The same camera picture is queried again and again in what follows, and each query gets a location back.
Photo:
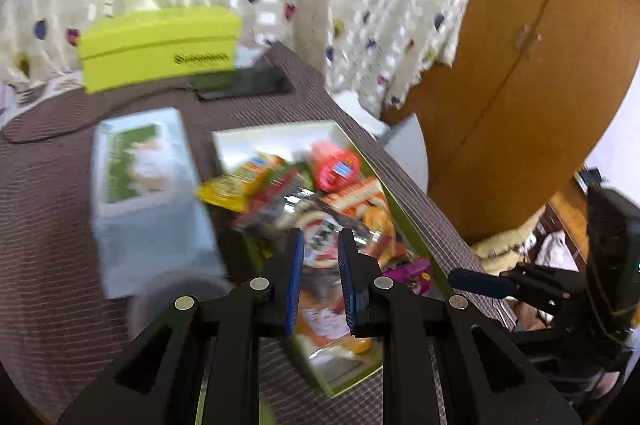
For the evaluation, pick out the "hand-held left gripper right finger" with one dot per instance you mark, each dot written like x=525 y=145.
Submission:
x=347 y=280

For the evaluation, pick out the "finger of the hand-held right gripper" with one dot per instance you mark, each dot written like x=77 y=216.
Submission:
x=565 y=347
x=480 y=282

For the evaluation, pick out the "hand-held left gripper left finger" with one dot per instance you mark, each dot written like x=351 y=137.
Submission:
x=295 y=280

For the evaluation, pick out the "clear packet of yellow cakes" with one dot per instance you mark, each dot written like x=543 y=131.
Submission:
x=325 y=320

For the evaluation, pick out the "clear packet with black label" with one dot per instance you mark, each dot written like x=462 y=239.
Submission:
x=322 y=235

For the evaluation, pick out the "purple snack packet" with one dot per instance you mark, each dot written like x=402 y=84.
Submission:
x=410 y=275

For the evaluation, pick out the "clear bread packet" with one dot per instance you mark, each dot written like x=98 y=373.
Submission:
x=380 y=220

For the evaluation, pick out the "orange chips bag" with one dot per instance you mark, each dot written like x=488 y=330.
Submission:
x=357 y=192

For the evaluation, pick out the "red lid jelly cup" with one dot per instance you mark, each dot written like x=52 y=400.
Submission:
x=337 y=170

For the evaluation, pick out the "long yellow snack bar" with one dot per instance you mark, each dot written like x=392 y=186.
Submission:
x=225 y=190

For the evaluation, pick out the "lime green box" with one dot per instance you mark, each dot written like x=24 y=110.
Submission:
x=260 y=140
x=160 y=45

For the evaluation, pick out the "beige clothing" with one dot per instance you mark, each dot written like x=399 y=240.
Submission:
x=500 y=245

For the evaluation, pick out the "light grey sheet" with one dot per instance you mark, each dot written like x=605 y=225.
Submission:
x=410 y=155

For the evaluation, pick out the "white cloth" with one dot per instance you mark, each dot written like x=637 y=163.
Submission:
x=355 y=105

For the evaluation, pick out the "wet wipes pack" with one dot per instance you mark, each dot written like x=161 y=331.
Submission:
x=145 y=185

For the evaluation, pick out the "black smartphone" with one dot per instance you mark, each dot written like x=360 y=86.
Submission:
x=245 y=82

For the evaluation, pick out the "wooden cabinet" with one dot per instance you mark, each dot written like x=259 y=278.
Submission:
x=525 y=55

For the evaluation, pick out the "brown checked tablecloth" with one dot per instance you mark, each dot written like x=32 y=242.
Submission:
x=50 y=255

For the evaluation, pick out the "closed lime green box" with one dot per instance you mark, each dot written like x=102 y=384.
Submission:
x=160 y=45

